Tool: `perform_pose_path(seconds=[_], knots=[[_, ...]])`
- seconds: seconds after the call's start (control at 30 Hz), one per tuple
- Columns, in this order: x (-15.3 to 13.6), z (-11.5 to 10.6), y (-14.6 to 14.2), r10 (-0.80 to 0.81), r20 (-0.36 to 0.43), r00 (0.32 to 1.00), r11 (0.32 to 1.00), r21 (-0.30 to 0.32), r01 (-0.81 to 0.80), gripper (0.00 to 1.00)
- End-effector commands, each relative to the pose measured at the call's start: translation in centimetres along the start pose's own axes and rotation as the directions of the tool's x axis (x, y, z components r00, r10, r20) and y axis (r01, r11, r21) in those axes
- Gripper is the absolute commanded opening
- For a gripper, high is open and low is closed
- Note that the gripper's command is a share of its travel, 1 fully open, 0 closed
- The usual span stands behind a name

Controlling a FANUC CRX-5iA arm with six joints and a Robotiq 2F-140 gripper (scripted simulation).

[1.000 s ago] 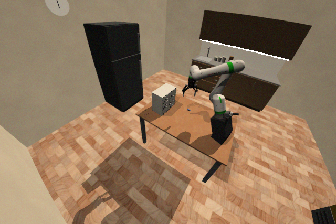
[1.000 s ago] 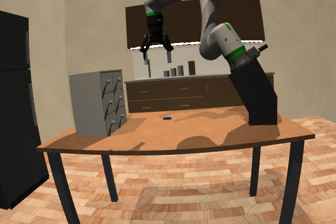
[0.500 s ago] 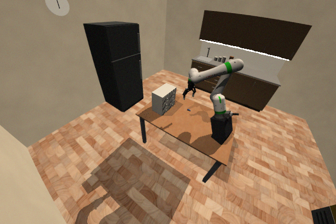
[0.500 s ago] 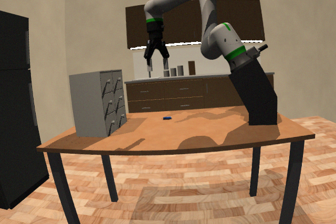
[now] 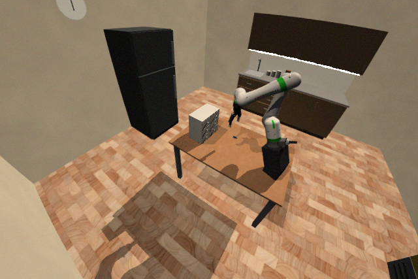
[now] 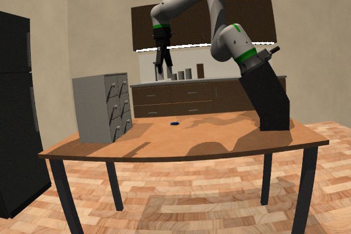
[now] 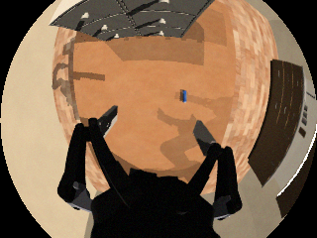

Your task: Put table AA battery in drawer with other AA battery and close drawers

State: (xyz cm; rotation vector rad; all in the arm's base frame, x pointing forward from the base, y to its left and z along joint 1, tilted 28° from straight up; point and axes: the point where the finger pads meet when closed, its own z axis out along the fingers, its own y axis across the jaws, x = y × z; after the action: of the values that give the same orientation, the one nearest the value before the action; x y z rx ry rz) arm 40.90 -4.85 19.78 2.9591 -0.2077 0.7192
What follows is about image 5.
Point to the grey small chest of drawers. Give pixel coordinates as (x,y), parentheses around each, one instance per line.
(196,118)

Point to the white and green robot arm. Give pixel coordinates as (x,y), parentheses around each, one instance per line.
(279,89)

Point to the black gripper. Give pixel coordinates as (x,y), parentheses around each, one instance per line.
(236,112)

